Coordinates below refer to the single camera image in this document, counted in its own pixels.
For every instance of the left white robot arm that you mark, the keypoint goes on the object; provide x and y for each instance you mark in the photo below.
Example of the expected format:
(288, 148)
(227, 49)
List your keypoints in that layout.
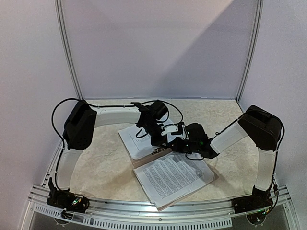
(84, 118)

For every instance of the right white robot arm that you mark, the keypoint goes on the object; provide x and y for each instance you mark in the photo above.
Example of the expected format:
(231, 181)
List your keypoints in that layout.
(263, 128)

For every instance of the transparent plastic folder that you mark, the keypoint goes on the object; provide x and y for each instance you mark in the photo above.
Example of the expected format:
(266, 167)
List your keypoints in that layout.
(172, 172)

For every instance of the metal folder clip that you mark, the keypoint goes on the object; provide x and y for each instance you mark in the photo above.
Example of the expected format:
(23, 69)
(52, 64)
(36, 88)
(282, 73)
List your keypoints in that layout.
(161, 151)

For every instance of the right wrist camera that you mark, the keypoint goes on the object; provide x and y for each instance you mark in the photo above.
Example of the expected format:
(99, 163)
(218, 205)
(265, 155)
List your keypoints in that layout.
(184, 135)

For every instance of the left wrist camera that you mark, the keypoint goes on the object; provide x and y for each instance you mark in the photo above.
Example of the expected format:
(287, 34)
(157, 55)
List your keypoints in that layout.
(173, 130)

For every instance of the right aluminium frame post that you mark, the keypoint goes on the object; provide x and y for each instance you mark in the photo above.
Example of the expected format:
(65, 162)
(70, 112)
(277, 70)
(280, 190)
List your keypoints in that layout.
(251, 49)

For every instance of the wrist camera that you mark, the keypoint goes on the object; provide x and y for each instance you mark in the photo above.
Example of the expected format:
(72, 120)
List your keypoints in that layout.
(173, 130)
(184, 135)

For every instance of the sparse printed paper sheet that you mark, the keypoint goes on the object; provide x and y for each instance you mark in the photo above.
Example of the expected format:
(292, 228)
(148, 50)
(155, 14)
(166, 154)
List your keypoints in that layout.
(137, 144)

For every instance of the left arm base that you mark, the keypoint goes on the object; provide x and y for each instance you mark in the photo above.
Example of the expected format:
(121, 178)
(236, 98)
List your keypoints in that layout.
(66, 200)

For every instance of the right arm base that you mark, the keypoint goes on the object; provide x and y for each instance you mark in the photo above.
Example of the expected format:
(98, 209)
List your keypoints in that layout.
(259, 199)

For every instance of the aluminium front rail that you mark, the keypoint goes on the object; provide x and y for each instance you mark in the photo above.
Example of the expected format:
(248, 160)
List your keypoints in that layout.
(126, 215)

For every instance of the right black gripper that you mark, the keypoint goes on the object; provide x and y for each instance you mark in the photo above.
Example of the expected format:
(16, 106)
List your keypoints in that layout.
(179, 144)

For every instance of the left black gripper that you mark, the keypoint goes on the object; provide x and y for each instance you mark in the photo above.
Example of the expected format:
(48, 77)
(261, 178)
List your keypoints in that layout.
(156, 142)

